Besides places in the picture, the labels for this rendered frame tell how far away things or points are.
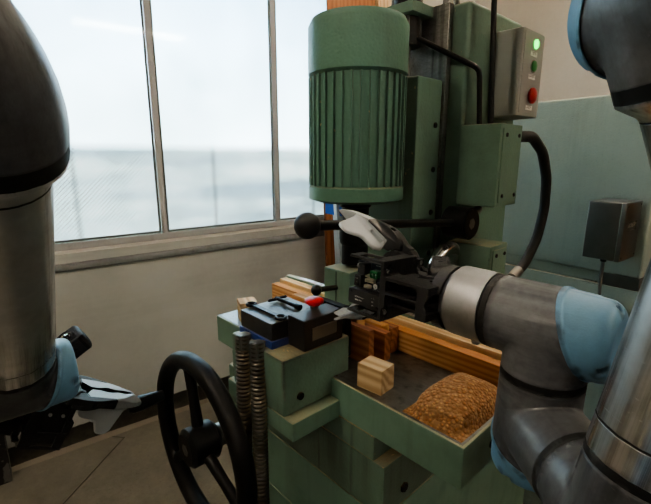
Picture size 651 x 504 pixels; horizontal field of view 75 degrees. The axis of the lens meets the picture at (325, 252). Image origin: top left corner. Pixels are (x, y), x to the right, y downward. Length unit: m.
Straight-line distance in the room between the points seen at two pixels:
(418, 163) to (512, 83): 0.25
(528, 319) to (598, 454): 0.12
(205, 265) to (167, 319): 0.31
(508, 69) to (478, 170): 0.21
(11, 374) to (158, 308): 1.65
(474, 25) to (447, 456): 0.73
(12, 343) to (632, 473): 0.48
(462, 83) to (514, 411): 0.63
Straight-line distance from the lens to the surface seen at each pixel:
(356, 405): 0.68
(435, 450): 0.61
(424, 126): 0.85
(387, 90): 0.75
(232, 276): 2.24
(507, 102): 0.95
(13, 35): 0.30
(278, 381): 0.64
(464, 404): 0.61
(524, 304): 0.42
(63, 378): 0.57
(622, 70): 0.45
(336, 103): 0.74
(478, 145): 0.86
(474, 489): 1.03
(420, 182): 0.85
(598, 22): 0.46
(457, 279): 0.46
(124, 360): 2.18
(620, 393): 0.34
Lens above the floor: 1.24
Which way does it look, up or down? 13 degrees down
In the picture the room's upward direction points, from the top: straight up
